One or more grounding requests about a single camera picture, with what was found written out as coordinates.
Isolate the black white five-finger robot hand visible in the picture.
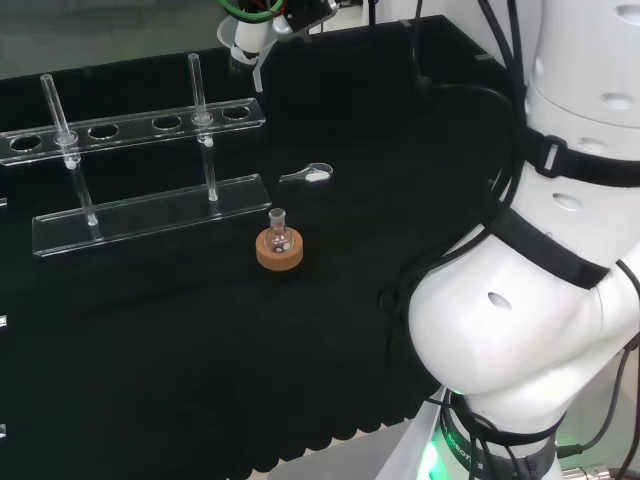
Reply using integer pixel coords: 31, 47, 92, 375
230, 0, 342, 65

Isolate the clear glass round-bottom flask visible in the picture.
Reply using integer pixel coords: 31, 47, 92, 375
266, 207, 294, 254

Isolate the clear acrylic funnel stand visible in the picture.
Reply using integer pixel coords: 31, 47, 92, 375
0, 52, 274, 259

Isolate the black bench cloth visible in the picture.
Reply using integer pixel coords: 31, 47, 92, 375
0, 14, 527, 477

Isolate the black cable with plug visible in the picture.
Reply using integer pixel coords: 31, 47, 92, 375
407, 0, 527, 211

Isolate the brown cork ring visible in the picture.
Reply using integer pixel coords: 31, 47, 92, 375
255, 226, 306, 273

